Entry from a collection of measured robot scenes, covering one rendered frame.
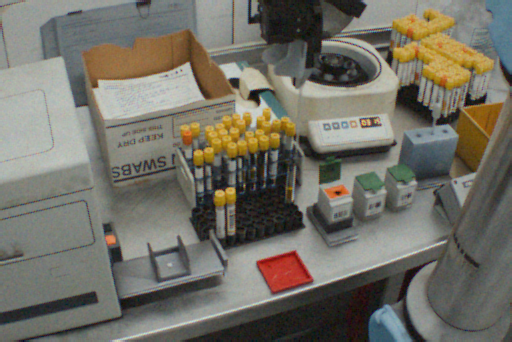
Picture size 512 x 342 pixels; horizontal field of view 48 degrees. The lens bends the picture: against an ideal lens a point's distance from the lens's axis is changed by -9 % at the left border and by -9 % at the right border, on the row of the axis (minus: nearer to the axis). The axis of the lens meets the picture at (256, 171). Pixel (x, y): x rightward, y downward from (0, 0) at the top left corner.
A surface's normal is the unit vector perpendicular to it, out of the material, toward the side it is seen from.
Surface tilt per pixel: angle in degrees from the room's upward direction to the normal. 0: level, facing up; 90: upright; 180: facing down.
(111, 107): 0
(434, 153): 90
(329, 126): 25
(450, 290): 91
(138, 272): 0
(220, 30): 90
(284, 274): 0
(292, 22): 90
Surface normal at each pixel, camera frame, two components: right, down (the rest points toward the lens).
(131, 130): 0.42, 0.65
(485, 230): -0.78, 0.41
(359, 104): 0.22, 0.62
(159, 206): 0.03, -0.78
